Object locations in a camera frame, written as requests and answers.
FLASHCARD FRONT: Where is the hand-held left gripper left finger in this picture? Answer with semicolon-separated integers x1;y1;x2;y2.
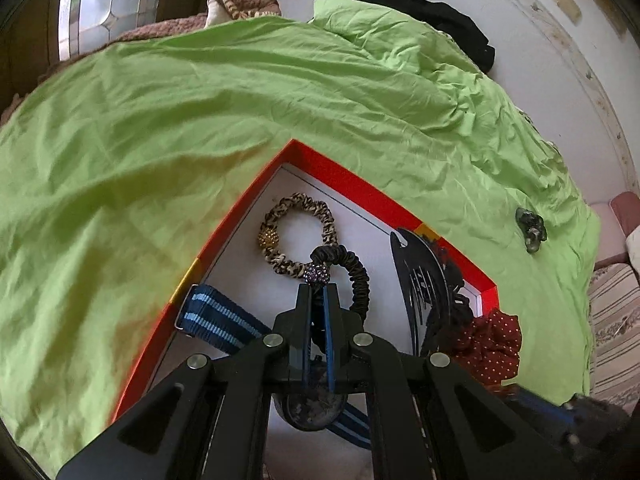
55;284;313;480

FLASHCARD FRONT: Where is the leopard scrunchie with gold ball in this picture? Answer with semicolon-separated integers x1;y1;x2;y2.
256;192;337;281

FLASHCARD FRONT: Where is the dark wooden window frame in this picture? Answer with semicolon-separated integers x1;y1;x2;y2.
0;0;223;111

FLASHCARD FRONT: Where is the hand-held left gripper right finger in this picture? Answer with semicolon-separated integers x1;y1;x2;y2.
323;284;581;480

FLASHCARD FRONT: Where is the brown patterned pillow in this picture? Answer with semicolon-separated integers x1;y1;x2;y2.
206;0;282;26

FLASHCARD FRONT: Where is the blue striped strap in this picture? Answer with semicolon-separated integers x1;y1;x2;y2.
175;284;373;451

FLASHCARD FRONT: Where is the black hair comb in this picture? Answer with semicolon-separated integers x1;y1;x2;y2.
390;228;453;358

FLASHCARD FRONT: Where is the green bedsheet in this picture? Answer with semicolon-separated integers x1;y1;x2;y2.
0;0;601;478

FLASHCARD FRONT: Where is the brown quilted blanket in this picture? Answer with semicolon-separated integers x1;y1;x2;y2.
0;12;211;126

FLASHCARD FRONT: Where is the striped beige cushion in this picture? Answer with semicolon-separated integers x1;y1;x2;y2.
585;262;640;403

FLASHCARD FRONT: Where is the dark green hair claw clip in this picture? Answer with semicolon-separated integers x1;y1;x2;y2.
515;206;549;255

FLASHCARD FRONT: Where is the red polka dot scrunchie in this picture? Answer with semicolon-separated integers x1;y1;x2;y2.
452;308;522;391

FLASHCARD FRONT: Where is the stained glass window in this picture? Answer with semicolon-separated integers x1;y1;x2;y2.
59;0;168;63

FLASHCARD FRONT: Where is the black garment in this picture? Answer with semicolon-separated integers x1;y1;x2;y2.
342;0;496;73

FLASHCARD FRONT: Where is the red box with white inside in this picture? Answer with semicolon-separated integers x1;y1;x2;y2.
111;139;499;423

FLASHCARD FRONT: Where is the black scrunchie with beaded ball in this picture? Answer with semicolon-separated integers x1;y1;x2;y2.
305;244;371;322

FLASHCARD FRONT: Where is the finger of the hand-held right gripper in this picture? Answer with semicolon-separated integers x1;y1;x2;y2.
502;385;573;423

